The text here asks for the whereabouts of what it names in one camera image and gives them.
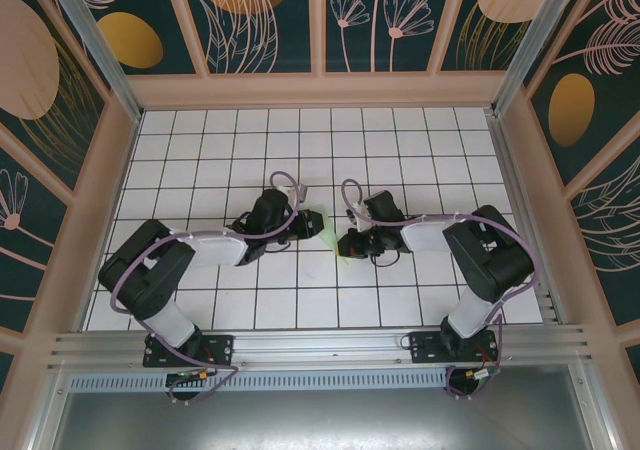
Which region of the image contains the light green paper sheet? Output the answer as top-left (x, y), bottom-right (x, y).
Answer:
top-left (310, 203), bottom-right (355, 267)

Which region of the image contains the grey metal sheet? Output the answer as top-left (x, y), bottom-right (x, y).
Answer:
top-left (49, 389), bottom-right (616, 450)

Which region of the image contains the dark panel with pink flowers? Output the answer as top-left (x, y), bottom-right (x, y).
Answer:
top-left (319, 0), bottom-right (451, 76)

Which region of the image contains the dark panel with orange circle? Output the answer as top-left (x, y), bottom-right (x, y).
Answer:
top-left (169, 0), bottom-right (321, 77)

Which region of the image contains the dark panel with gold oval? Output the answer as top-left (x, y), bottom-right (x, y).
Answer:
top-left (74, 0), bottom-right (209, 77)

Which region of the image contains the dark panel with fern outlines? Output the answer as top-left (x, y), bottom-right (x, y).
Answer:
top-left (562, 139), bottom-right (640, 329)

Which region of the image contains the dark panel, oval and fern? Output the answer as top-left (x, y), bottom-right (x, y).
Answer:
top-left (522, 0), bottom-right (640, 189)

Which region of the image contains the dark panel with single flower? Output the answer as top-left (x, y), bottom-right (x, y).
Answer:
top-left (0, 124), bottom-right (76, 339)

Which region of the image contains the dark panel, large pale disc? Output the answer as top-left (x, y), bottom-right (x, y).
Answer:
top-left (0, 0), bottom-right (111, 199)

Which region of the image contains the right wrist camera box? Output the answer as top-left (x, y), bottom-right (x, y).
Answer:
top-left (346, 202), bottom-right (372, 232)

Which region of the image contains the right gripper thin black cable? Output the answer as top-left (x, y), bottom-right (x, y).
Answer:
top-left (372, 249), bottom-right (402, 270)

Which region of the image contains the aluminium side rail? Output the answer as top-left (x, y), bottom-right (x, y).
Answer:
top-left (487, 112), bottom-right (569, 329)

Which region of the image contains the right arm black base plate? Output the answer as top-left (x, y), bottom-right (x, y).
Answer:
top-left (408, 330), bottom-right (501, 366)

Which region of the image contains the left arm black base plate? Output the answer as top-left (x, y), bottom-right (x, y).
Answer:
top-left (143, 332), bottom-right (236, 370)

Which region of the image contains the long aluminium mounting rail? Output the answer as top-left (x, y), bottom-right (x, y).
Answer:
top-left (47, 324), bottom-right (594, 376)

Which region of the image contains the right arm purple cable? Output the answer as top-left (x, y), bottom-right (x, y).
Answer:
top-left (341, 179), bottom-right (544, 402)

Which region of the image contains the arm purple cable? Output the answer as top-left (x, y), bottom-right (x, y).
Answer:
top-left (341, 179), bottom-right (544, 402)
top-left (110, 170), bottom-right (307, 405)

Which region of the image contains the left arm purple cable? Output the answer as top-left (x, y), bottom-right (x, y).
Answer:
top-left (110, 170), bottom-right (307, 405)

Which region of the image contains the slotted grey cable duct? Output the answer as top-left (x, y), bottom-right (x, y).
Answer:
top-left (67, 369), bottom-right (576, 394)

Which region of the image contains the aluminium corner post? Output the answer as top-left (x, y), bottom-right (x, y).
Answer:
top-left (42, 0), bottom-right (146, 124)
top-left (488, 0), bottom-right (589, 119)

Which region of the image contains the aluminium frame leg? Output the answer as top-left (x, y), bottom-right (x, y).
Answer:
top-left (27, 372), bottom-right (74, 450)
top-left (573, 369), bottom-right (620, 450)

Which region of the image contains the plain dark wall panel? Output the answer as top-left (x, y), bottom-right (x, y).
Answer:
top-left (617, 337), bottom-right (640, 450)
top-left (0, 327), bottom-right (26, 391)

